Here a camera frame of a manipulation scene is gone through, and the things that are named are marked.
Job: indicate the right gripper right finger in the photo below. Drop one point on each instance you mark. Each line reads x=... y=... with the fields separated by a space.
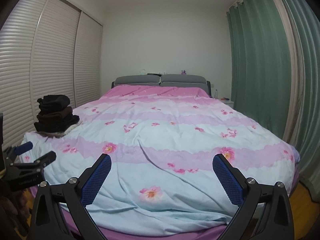
x=276 y=219

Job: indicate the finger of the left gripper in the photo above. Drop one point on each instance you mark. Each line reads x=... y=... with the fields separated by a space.
x=37 y=166
x=18 y=150

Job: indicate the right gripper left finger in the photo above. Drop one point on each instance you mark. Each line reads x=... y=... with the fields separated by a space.
x=48 y=220

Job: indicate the black pants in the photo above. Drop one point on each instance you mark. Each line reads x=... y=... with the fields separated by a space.
x=53 y=103

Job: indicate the white folded garment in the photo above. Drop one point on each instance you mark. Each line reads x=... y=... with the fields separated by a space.
x=60 y=134

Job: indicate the black folded garment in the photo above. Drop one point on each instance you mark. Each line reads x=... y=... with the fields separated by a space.
x=52 y=125

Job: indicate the dark brown folded garment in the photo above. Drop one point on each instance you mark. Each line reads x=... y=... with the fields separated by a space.
x=55 y=117

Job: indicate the white louvered wardrobe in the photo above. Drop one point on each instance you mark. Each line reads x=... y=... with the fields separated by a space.
x=47 y=47

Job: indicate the white nightstand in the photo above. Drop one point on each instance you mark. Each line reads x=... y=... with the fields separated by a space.
x=227 y=102

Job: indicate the pink floral duvet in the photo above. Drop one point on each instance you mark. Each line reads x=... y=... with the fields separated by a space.
x=161 y=141

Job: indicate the grey left headboard cushion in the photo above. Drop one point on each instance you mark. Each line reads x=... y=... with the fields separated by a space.
x=149 y=80

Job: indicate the grey headboard cushion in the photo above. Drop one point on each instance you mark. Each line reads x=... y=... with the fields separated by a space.
x=149 y=80
x=185 y=81

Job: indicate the green curtain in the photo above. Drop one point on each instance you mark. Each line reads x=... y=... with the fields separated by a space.
x=261 y=74

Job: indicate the grey right headboard cushion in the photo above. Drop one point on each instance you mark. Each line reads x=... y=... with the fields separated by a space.
x=185 y=81

